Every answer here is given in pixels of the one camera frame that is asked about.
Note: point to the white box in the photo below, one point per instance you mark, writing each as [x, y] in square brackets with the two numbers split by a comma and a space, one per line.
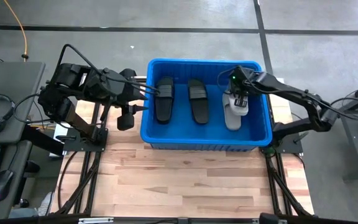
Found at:
[61, 129]

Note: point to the black computer mouse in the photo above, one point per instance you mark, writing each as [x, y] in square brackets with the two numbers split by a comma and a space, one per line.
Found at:
[2, 183]

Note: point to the black aluminium table frame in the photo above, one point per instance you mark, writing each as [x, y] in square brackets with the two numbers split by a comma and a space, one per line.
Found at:
[96, 157]

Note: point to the black slide sandal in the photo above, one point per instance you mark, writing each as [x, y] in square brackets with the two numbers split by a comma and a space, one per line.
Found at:
[164, 109]
[199, 109]

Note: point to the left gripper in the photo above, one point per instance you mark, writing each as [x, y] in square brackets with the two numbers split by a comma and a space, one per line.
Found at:
[129, 93]

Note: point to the black caster wheel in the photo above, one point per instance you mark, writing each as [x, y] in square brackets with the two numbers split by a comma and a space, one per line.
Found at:
[24, 203]

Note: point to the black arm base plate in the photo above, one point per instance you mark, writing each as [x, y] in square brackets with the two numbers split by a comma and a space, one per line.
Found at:
[294, 146]
[73, 144]

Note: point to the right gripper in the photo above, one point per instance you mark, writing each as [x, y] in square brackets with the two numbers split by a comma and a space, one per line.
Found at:
[241, 82]

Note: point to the blue plastic bin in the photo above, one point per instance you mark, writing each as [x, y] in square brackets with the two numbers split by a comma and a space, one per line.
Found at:
[213, 133]

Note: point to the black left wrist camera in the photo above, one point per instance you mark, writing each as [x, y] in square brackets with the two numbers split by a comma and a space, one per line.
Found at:
[128, 73]

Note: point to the silver metal bracket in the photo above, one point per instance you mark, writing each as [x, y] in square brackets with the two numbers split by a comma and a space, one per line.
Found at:
[95, 220]

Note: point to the grey computer desk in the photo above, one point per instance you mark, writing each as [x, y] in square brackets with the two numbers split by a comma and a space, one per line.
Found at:
[11, 81]

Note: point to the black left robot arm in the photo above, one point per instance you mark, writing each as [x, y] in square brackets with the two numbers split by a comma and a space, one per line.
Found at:
[70, 76]

